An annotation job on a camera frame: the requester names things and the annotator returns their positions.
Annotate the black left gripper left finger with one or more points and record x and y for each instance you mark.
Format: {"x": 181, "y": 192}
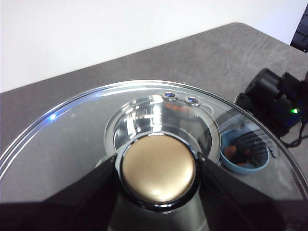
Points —
{"x": 72, "y": 204}

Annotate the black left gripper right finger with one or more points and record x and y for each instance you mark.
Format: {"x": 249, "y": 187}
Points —
{"x": 240, "y": 204}

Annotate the brown egg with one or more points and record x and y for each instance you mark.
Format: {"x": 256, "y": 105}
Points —
{"x": 230, "y": 150}

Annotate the glass lid with green knob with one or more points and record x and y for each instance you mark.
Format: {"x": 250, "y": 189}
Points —
{"x": 158, "y": 168}

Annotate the pale green electric steamer pot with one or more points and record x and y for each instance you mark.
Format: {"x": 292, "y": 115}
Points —
{"x": 144, "y": 115}

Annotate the blue ribbed bowl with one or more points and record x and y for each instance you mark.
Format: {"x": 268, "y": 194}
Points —
{"x": 240, "y": 169}

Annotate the black background object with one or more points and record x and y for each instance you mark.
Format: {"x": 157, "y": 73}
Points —
{"x": 300, "y": 29}

